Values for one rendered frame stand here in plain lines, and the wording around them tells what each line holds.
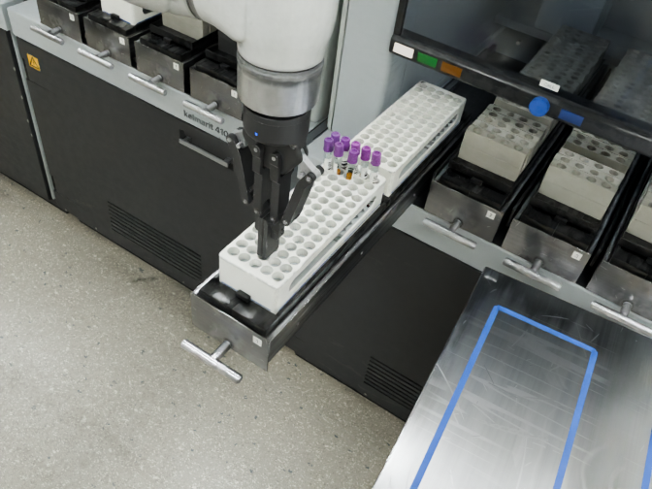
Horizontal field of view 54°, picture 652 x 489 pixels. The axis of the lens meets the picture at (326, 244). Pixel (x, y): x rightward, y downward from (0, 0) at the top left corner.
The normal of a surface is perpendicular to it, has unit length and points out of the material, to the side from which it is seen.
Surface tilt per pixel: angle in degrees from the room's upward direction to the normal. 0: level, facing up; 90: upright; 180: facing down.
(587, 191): 90
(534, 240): 90
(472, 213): 90
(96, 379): 0
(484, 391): 0
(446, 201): 90
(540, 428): 0
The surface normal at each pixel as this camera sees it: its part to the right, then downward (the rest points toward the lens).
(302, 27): 0.36, 0.70
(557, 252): -0.54, 0.54
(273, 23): -0.15, 0.69
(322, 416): 0.11, -0.71
